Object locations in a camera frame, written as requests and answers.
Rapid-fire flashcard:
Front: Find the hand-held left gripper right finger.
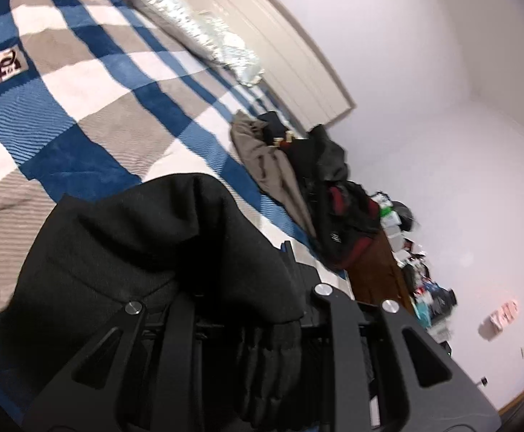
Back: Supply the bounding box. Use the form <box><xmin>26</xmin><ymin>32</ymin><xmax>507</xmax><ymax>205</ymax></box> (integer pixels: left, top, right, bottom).
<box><xmin>281</xmin><ymin>241</ymin><xmax>502</xmax><ymax>432</ymax></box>

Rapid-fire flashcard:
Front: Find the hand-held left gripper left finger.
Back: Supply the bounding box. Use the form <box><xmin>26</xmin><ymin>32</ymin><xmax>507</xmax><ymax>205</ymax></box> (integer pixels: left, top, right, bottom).
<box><xmin>22</xmin><ymin>292</ymin><xmax>200</xmax><ymax>432</ymax></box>

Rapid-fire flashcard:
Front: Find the black zip jacket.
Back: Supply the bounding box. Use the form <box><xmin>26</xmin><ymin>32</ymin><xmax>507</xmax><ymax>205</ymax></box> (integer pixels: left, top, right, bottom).
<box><xmin>0</xmin><ymin>173</ymin><xmax>306</xmax><ymax>432</ymax></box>

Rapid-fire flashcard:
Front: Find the brown wooden dresser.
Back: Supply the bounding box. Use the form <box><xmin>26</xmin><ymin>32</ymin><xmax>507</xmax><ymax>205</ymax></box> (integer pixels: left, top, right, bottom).
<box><xmin>346</xmin><ymin>229</ymin><xmax>425</xmax><ymax>318</ymax></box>

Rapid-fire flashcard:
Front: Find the clear organizer box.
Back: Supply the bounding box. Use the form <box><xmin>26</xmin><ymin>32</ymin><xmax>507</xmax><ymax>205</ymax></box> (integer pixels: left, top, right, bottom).
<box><xmin>381</xmin><ymin>211</ymin><xmax>404</xmax><ymax>253</ymax></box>

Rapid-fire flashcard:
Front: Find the black pouch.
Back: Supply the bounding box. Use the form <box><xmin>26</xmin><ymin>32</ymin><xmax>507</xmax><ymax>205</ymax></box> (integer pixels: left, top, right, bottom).
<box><xmin>426</xmin><ymin>285</ymin><xmax>457</xmax><ymax>322</ymax></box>

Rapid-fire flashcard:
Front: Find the dark helmet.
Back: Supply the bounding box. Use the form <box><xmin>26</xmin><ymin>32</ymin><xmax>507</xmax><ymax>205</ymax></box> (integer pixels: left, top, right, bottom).
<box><xmin>392</xmin><ymin>202</ymin><xmax>419</xmax><ymax>231</ymax></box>

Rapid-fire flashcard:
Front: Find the grey garment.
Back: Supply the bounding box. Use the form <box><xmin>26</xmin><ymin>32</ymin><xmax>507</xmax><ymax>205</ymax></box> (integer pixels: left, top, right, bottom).
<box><xmin>230</xmin><ymin>110</ymin><xmax>317</xmax><ymax>244</ymax></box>

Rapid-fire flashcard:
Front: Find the black leather jacket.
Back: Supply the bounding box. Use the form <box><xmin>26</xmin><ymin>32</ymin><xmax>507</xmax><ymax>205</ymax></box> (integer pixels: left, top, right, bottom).
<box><xmin>257</xmin><ymin>112</ymin><xmax>351</xmax><ymax>186</ymax></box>

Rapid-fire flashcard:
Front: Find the blue white checked blanket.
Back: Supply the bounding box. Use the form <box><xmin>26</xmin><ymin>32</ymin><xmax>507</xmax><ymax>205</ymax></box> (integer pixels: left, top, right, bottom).
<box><xmin>0</xmin><ymin>0</ymin><xmax>357</xmax><ymax>424</ymax></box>

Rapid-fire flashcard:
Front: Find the small white ruffled pillow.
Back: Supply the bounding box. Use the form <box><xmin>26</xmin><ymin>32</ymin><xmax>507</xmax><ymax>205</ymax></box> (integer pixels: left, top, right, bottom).
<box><xmin>201</xmin><ymin>13</ymin><xmax>265</xmax><ymax>87</ymax></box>

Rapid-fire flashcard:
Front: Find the white bed headboard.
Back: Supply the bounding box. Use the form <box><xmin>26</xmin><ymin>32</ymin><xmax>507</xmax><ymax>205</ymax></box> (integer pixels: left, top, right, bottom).
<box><xmin>178</xmin><ymin>0</ymin><xmax>358</xmax><ymax>132</ymax></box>

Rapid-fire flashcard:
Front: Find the large white pillow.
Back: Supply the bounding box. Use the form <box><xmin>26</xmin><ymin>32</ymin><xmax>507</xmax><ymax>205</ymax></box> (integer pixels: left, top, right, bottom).
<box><xmin>122</xmin><ymin>0</ymin><xmax>220</xmax><ymax>63</ymax></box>

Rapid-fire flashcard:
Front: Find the pink wall hanger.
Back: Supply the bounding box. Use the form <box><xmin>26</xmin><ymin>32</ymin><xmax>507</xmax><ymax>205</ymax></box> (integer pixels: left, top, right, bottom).
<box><xmin>478</xmin><ymin>299</ymin><xmax>519</xmax><ymax>342</ymax></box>

